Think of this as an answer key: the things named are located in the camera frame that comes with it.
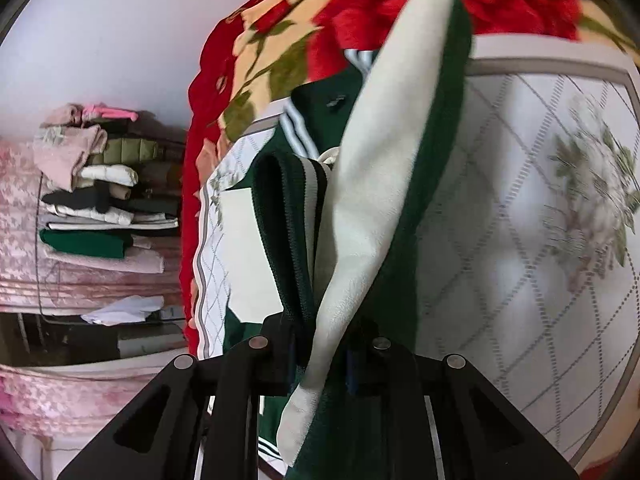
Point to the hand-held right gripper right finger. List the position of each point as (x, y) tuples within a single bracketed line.
[(370, 360)]

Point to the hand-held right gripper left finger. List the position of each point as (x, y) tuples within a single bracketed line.
[(280, 355)]

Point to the green and white varsity jacket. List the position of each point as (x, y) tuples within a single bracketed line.
[(370, 200)]

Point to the pile of folded clothes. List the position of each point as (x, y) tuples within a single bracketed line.
[(105, 180)]

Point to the white crumpled cloth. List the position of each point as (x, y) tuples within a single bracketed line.
[(125, 310)]

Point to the white diamond-patterned floral cloth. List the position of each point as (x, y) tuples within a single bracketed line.
[(500, 240)]

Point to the red floral blanket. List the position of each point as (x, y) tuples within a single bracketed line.
[(400, 5)]

